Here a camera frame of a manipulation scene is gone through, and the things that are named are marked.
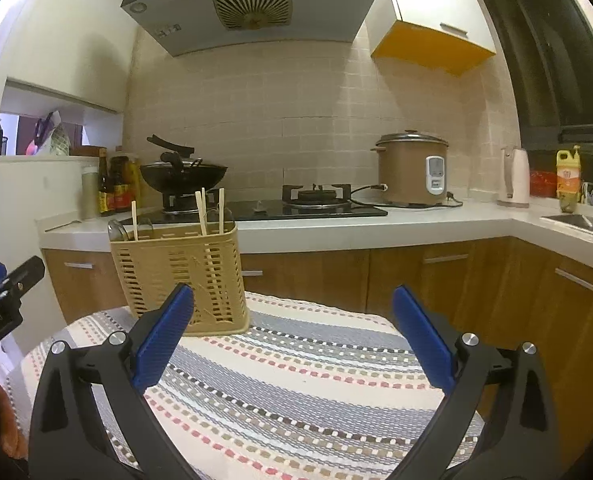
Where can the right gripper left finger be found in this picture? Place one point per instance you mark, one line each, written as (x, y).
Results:
(67, 437)

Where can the sauce bottles group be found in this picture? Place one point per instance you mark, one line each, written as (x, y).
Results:
(110, 185)

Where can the brown rice cooker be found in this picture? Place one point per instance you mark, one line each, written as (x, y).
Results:
(413, 168)

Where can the striped woven table mat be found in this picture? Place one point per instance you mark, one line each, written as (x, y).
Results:
(307, 392)

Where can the dark window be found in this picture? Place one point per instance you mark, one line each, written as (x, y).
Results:
(548, 45)

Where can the yellow oil bottle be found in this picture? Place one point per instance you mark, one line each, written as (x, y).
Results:
(568, 166)

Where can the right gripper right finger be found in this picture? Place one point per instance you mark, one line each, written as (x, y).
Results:
(519, 439)

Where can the white electric kettle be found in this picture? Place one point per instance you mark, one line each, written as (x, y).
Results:
(514, 178)

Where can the grey range hood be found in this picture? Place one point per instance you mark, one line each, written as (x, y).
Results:
(184, 26)

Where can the wooden chopstick short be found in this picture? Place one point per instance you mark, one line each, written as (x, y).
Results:
(204, 211)

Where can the black gas stove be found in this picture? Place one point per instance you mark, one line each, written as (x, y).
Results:
(296, 202)

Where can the person's left hand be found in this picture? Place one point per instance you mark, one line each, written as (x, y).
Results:
(12, 440)

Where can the black wok with lid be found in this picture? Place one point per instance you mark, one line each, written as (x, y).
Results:
(178, 172)

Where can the steel sink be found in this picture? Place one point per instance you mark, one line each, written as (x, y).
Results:
(576, 221)

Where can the beige plastic utensil basket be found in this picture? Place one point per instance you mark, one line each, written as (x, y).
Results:
(150, 268)

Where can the white yellow wall cabinet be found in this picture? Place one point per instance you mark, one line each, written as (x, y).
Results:
(451, 35)

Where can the clear grey spoon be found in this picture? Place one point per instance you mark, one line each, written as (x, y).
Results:
(116, 231)

